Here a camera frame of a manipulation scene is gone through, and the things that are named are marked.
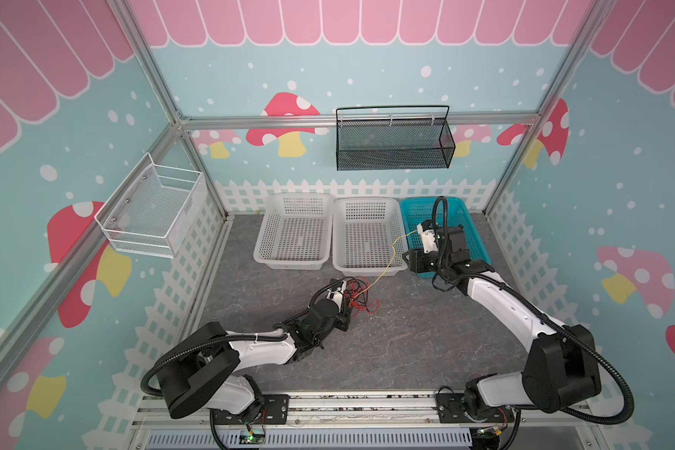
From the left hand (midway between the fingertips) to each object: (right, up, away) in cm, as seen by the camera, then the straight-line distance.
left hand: (348, 305), depth 87 cm
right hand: (+20, +16, 0) cm, 25 cm away
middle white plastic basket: (+9, +21, +26) cm, 35 cm away
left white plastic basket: (-21, +24, +26) cm, 41 cm away
